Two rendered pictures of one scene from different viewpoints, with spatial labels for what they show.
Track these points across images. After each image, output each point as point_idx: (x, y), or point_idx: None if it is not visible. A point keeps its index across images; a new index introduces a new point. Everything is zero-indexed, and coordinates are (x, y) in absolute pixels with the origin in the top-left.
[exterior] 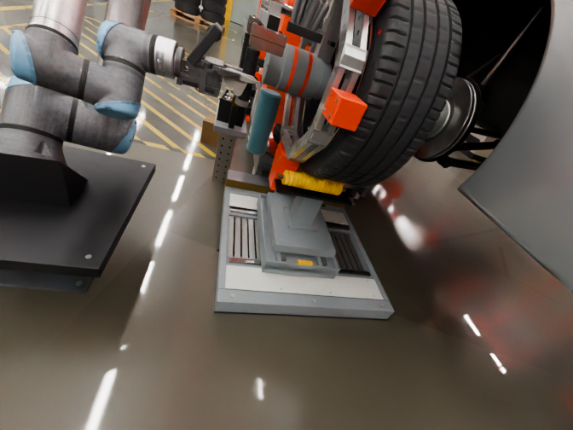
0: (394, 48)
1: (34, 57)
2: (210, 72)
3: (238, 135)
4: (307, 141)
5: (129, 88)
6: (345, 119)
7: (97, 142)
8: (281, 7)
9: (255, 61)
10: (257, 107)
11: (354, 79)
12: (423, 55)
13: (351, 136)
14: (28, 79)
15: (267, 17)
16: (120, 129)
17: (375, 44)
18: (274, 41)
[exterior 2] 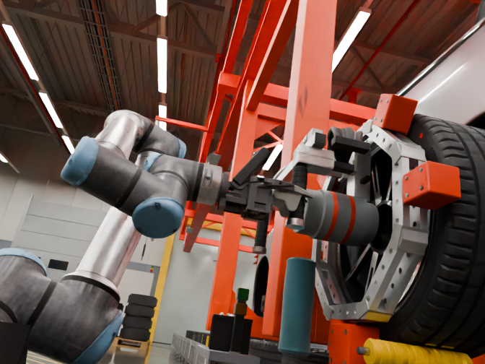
0: (447, 133)
1: (99, 149)
2: (260, 185)
3: (247, 362)
4: (397, 248)
5: (178, 192)
6: (443, 184)
7: (66, 334)
8: (322, 131)
9: (305, 175)
10: (286, 279)
11: None
12: (477, 139)
13: (456, 217)
14: (81, 172)
15: (310, 139)
16: (105, 315)
17: (424, 144)
18: (322, 155)
